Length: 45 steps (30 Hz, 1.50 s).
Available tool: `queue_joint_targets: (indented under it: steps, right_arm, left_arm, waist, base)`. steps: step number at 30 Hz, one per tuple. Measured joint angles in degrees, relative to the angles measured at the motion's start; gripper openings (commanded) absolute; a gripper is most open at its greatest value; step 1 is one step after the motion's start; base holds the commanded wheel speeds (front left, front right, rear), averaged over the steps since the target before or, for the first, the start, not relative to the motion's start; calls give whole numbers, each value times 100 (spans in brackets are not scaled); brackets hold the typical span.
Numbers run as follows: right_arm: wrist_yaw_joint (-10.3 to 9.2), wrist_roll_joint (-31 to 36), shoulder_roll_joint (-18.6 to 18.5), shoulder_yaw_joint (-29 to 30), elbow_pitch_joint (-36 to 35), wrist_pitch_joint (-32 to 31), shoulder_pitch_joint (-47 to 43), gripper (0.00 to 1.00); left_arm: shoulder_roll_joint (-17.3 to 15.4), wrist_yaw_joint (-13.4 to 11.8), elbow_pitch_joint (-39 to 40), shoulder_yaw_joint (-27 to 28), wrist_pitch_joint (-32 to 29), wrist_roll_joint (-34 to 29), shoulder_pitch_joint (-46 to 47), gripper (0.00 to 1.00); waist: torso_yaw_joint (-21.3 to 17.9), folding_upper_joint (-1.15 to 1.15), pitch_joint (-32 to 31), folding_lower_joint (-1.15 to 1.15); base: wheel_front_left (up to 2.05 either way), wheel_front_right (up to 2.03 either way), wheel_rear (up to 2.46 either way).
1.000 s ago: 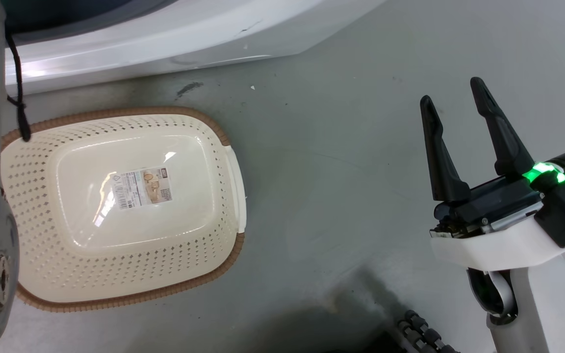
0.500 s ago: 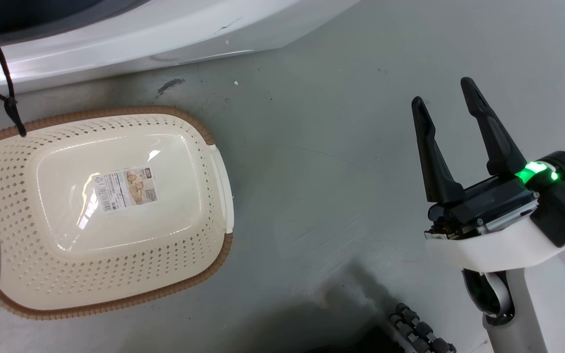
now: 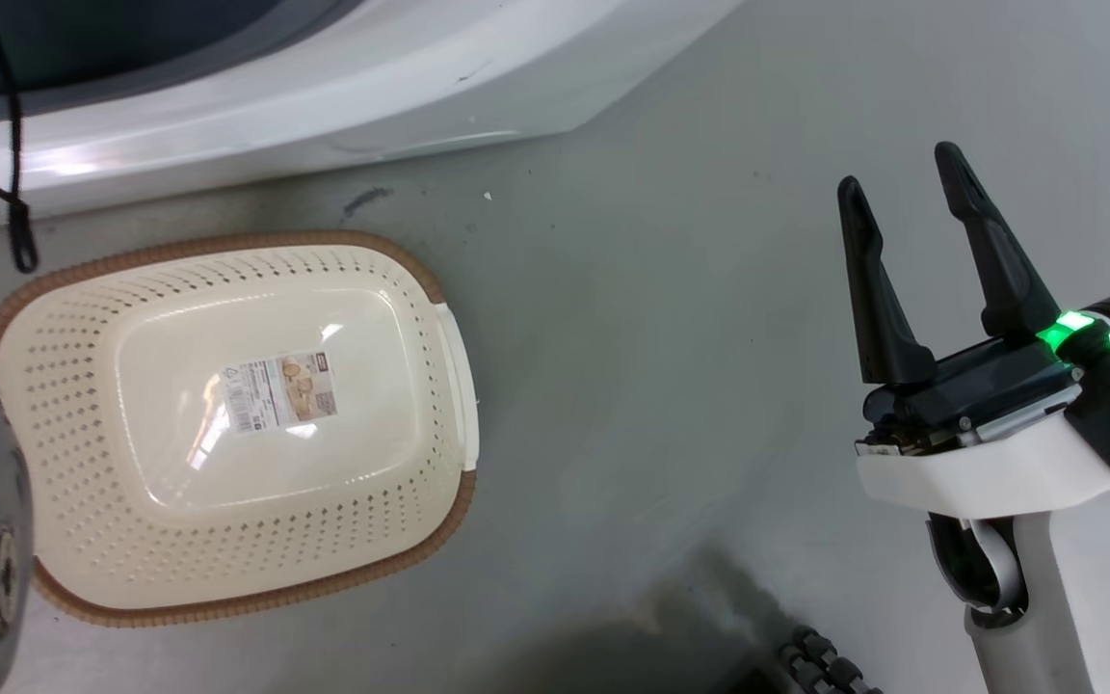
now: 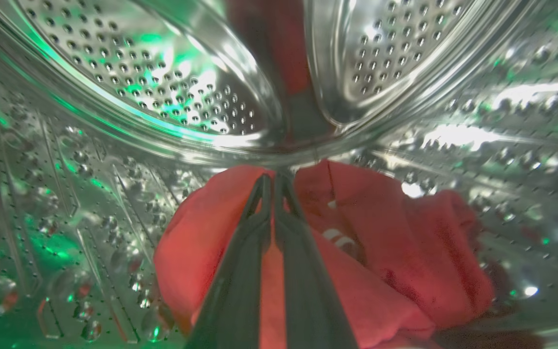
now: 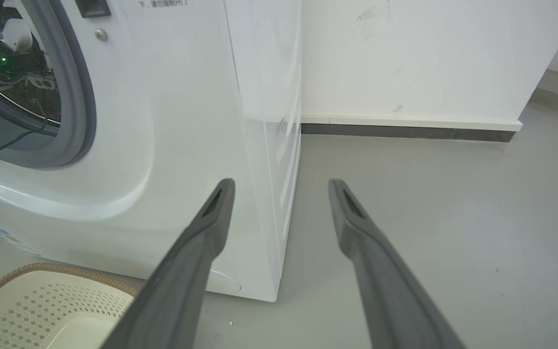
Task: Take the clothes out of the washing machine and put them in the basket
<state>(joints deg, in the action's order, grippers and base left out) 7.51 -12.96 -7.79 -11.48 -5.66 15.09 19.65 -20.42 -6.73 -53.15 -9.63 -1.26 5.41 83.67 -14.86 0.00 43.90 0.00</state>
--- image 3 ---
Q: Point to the paper label sticker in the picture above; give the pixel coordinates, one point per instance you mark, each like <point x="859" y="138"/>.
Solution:
<point x="278" y="390"/>

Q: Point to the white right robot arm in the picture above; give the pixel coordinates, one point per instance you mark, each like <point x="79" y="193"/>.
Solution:
<point x="1066" y="598"/>

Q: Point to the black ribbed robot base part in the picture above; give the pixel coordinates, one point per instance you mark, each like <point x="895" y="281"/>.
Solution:
<point x="820" y="665"/>

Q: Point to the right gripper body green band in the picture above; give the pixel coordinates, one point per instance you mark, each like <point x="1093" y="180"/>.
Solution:
<point x="1008" y="405"/>

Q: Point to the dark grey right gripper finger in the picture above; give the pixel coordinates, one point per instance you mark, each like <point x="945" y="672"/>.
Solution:
<point x="998" y="260"/>
<point x="875" y="299"/>

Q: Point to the cream perforated laundry basket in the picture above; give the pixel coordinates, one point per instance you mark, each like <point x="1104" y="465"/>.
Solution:
<point x="247" y="540"/>

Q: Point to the white washing machine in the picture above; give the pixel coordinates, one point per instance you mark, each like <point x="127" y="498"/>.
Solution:
<point x="324" y="87"/>

